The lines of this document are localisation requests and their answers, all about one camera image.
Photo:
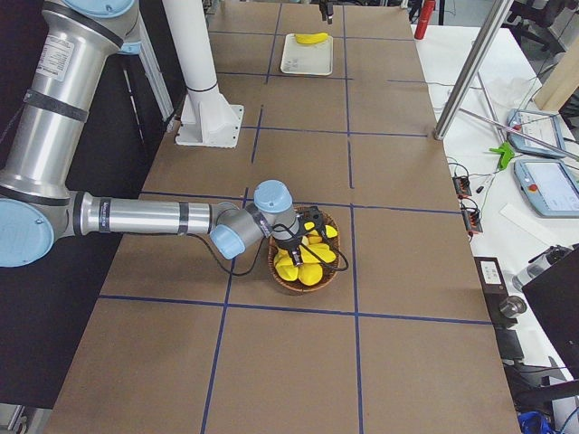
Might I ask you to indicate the teach pendant far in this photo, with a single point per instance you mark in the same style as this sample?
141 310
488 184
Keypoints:
538 124

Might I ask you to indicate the yellow banana moved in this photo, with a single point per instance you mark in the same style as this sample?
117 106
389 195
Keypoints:
313 249
311 38

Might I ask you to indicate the teach pendant near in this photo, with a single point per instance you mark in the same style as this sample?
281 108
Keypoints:
549 187

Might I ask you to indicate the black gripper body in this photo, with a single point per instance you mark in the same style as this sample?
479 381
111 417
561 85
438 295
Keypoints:
288 247

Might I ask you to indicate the aluminium frame post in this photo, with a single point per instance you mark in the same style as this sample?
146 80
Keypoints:
479 49

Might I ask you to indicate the red cylinder bottle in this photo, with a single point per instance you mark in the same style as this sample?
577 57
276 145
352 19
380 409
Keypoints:
427 9

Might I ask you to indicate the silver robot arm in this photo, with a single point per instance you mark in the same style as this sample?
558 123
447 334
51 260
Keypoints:
37 209

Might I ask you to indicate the white pedestal column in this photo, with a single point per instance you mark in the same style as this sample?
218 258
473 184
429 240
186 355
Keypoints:
188 28

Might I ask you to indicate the yellow banana middle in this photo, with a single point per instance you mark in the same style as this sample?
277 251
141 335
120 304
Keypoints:
284 267

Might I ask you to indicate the teach pendant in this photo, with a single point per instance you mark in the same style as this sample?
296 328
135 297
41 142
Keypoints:
549 187
538 124

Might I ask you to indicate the yellow banana back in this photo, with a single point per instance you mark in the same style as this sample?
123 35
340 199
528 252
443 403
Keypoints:
310 274

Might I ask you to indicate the green clamp tool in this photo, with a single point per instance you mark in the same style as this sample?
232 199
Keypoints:
506 154

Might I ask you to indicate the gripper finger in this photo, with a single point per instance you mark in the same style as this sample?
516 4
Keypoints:
296 257
326 8
315 224

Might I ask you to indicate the white pedestal base plate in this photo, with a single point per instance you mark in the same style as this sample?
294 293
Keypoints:
208 119

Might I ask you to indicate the white bear tray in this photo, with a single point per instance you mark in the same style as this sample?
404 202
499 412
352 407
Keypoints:
300 59

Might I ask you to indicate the woven wicker basket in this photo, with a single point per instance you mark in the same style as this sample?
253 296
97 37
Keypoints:
332 237

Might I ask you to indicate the yellow banana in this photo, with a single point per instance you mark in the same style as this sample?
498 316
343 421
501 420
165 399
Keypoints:
284 267
310 274

